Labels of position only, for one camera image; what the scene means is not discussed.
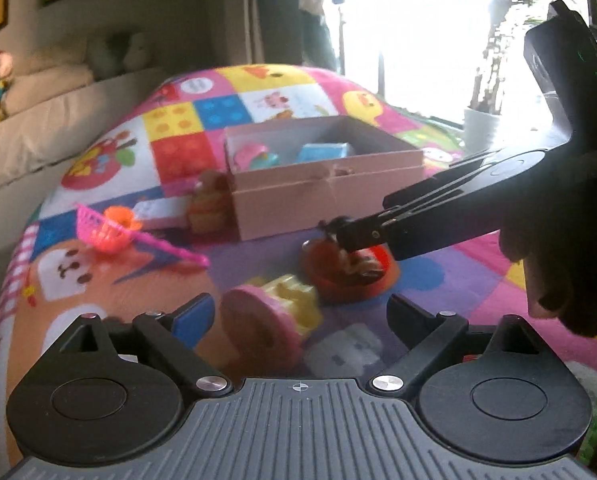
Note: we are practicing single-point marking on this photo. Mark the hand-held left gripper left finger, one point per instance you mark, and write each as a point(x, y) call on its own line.
point(194, 317)

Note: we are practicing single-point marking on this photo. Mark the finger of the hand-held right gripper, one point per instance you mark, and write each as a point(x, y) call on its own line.
point(378, 232)
point(428, 187)

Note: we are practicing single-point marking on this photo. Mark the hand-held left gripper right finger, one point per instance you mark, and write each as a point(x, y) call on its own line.
point(404, 313)

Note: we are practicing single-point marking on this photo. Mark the red toy bowl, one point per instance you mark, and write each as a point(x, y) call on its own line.
point(343, 287)

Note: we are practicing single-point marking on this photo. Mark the pink and yellow toy cake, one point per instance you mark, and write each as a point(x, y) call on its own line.
point(263, 322)

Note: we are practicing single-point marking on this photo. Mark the pink cardboard box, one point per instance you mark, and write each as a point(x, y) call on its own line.
point(288, 205)

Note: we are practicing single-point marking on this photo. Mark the small white box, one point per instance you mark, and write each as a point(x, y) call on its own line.
point(153, 211)

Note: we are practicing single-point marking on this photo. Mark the pink toy strainer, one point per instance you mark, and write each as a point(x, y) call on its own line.
point(91, 225)

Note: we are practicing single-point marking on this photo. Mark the person's right hand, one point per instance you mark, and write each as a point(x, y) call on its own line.
point(573, 280)

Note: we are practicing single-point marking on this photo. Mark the white plant pot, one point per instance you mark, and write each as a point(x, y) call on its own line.
point(482, 132)

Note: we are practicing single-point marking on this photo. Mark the blue toy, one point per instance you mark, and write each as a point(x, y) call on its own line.
point(326, 152)

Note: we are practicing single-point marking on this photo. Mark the brown toy cupcake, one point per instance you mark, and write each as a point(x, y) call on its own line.
point(208, 207)

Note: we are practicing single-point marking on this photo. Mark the orange toy cup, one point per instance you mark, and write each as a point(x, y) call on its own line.
point(121, 217)

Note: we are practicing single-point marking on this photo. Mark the teal toy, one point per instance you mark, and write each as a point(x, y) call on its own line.
point(268, 161)

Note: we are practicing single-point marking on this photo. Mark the pink toy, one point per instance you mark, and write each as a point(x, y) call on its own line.
point(248, 155)

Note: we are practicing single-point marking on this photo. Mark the colourful printed play mat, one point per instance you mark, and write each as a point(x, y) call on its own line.
point(178, 155)

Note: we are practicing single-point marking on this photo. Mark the dark curtain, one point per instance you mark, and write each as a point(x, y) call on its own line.
point(313, 35)

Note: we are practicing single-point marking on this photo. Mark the white sofa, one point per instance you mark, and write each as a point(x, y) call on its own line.
point(28, 145)

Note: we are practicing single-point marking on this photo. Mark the grey plush toy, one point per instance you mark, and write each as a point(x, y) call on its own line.
point(123, 52)

